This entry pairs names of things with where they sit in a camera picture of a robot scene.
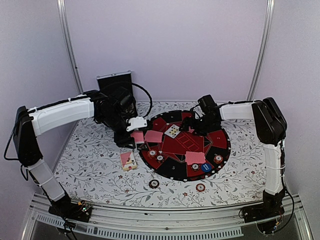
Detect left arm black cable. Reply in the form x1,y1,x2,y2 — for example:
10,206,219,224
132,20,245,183
99,82,153,118

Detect orange chip stack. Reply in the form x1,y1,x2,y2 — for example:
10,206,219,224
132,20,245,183
195,183,206,192

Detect round red black poker mat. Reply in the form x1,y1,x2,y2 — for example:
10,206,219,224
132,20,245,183
136,110,231,182

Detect playing card box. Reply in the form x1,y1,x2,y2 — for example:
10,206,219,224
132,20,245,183
120,151,138,172

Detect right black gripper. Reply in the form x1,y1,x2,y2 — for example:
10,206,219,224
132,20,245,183
179,114,217,137

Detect aluminium poker case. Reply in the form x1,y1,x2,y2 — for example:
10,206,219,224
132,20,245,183
96,70,138,118

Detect red playing card deck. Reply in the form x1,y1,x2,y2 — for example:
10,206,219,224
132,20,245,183
130,130,145,144

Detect blue small blind button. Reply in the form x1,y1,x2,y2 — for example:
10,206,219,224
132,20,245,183
200,163,212,173

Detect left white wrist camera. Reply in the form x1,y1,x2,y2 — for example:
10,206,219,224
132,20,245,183
126,116,148,132

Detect left aluminium frame post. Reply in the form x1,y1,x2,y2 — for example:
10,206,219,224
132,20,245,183
56,0,88,107

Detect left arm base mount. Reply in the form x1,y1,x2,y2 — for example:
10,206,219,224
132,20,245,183
48,199,92,223

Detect floral white table cloth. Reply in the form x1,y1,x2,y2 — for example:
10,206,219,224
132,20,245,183
49,100,283,209

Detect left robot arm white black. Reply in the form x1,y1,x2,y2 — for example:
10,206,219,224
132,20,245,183
8,89,147,217

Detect orange chips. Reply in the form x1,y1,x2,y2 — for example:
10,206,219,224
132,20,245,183
213,154,224,164
147,149,157,159

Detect dark chips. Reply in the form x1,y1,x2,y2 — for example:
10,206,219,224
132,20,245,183
191,163,200,171
156,155,164,162

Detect dark red chip stack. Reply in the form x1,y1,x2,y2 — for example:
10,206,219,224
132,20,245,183
148,179,160,189

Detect front aluminium rail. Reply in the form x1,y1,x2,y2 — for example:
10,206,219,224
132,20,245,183
21,194,314,240

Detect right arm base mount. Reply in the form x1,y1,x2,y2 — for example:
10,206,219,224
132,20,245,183
238,203,285,235

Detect single red dealt card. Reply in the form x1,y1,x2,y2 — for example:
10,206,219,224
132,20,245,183
144,130,163,143

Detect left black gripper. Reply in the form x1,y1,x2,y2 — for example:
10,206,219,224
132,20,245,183
100,110,136,149

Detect right aluminium frame post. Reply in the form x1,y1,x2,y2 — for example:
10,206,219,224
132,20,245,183
246,0,275,101

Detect aluminium frame post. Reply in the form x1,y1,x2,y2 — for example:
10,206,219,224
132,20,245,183
56,0,88,107
246,0,275,101

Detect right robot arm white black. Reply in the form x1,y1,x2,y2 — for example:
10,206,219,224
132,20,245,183
179,95,287,222

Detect face up playing card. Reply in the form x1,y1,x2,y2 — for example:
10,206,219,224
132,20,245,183
164,124,181,139

